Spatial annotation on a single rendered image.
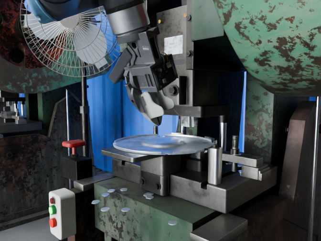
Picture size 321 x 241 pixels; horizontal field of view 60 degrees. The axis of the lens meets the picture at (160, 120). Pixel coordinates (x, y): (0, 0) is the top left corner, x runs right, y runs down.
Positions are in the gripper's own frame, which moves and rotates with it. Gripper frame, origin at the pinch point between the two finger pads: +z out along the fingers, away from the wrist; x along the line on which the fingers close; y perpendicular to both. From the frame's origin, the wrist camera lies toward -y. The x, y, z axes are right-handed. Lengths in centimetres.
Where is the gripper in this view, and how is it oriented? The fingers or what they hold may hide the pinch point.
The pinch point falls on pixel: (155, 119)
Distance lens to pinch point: 63.7
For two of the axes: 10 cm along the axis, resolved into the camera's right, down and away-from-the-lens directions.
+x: 6.1, -4.9, 6.3
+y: 7.4, 0.7, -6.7
